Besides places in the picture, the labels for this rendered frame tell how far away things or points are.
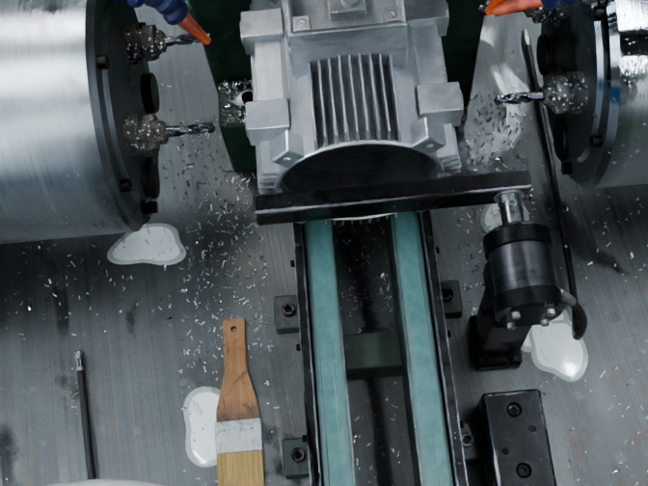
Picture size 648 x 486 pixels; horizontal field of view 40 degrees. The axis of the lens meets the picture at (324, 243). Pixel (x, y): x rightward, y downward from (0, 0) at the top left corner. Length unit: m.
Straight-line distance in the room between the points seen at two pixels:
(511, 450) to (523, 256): 0.23
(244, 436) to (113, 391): 0.16
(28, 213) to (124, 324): 0.27
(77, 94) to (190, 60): 0.44
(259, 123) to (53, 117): 0.18
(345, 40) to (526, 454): 0.44
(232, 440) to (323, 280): 0.21
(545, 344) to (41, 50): 0.60
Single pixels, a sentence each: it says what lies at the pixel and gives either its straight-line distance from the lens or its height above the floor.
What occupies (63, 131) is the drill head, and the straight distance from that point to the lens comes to 0.78.
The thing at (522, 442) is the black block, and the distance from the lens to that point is 0.94.
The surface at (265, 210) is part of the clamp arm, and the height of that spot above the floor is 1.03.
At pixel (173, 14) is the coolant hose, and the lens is 0.77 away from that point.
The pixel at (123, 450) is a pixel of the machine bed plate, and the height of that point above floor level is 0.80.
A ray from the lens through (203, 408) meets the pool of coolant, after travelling 1.01.
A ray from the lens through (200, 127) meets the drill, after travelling 0.84.
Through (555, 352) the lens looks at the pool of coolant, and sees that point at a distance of 1.03.
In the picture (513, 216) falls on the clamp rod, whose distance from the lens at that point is 0.83.
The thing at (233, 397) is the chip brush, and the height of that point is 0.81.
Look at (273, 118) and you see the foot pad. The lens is 0.81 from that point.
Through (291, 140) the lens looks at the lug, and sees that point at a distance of 0.78.
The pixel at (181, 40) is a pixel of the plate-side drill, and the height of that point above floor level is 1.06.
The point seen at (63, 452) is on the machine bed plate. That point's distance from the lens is 1.04.
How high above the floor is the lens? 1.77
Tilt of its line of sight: 67 degrees down
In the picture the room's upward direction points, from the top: 8 degrees counter-clockwise
